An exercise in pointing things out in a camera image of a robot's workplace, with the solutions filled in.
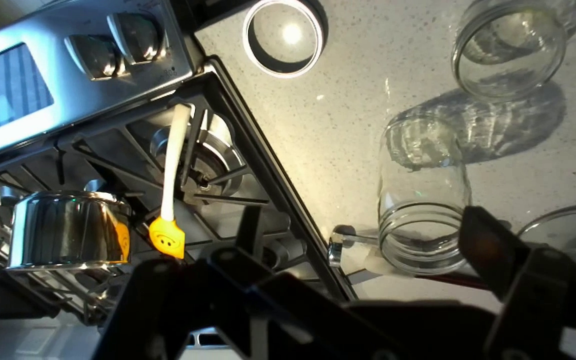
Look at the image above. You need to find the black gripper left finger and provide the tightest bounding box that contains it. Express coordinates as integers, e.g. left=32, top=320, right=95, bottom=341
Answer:
left=90, top=206, right=396, bottom=360

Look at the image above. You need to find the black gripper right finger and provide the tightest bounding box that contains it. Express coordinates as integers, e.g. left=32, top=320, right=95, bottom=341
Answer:
left=457, top=206, right=576, bottom=360

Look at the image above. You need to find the glass pot lid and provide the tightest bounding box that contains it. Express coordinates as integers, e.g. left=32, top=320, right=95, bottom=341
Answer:
left=515, top=202, right=576, bottom=268

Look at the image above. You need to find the black cast iron grate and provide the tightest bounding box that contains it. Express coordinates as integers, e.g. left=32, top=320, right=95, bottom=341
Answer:
left=53, top=63, right=359, bottom=322

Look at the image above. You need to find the round gas burner head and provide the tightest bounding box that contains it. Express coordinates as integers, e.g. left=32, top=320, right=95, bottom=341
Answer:
left=149, top=122, right=250, bottom=202

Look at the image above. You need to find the wooden spoon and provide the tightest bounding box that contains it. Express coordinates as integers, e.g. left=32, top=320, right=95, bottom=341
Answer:
left=146, top=103, right=194, bottom=262

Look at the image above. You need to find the shiny steel saucepan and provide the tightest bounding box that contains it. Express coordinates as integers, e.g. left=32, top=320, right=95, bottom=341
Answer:
left=5, top=189, right=133, bottom=272

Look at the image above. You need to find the tall clear glass jar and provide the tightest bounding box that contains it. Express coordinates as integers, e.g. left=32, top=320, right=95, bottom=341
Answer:
left=373, top=117, right=473, bottom=277

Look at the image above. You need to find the silver stove knob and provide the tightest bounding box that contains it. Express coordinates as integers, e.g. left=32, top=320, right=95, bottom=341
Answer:
left=105, top=11, right=169, bottom=66
left=65, top=33, right=126, bottom=82

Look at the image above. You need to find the black range display panel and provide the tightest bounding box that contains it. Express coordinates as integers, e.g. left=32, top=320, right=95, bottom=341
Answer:
left=0, top=42, right=55, bottom=143

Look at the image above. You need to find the stainless steel gas range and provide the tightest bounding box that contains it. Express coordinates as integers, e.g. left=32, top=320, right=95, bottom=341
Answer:
left=0, top=0, right=359, bottom=360

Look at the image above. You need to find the metal handled kitchen tool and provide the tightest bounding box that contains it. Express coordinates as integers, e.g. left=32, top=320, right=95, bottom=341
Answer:
left=326, top=223, right=385, bottom=268

